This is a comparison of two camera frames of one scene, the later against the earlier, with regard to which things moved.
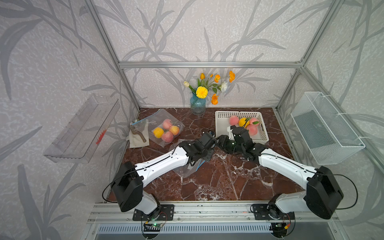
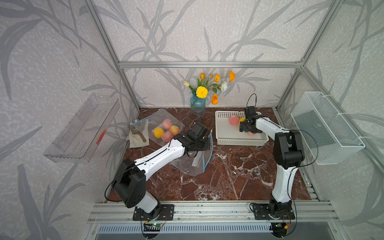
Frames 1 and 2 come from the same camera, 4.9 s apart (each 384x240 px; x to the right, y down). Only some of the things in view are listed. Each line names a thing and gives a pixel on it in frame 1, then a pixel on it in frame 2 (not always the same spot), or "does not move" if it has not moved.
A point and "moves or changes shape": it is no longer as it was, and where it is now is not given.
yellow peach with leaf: [158, 132] does not move
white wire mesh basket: [327, 137] does not move
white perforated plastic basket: [222, 121] does not move
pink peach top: [233, 120] does not move
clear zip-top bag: [161, 127] does not move
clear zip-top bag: [185, 171] moves or changes shape
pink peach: [167, 123] does not move
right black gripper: [222, 142] -> [243, 127]
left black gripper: [210, 156] -> [207, 147]
